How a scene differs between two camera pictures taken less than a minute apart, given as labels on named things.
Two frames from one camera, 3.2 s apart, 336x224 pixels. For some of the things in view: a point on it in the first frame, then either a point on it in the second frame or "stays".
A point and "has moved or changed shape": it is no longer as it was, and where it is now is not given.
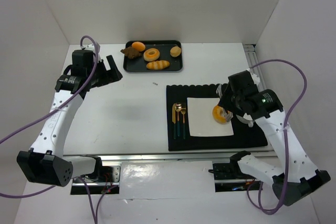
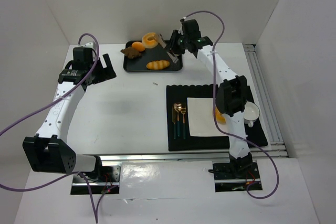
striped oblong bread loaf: x=157 y=64 stays
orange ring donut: x=218 y=115 stays
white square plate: x=201 y=123 stays
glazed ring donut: x=151 y=54 -> x=149 y=41
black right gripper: x=228 y=104 -> x=172 y=44
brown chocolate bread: x=130 y=53 stays
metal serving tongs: x=229 y=115 has moved or changed shape
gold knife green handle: x=174 y=119 stays
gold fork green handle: x=183 y=110 stays
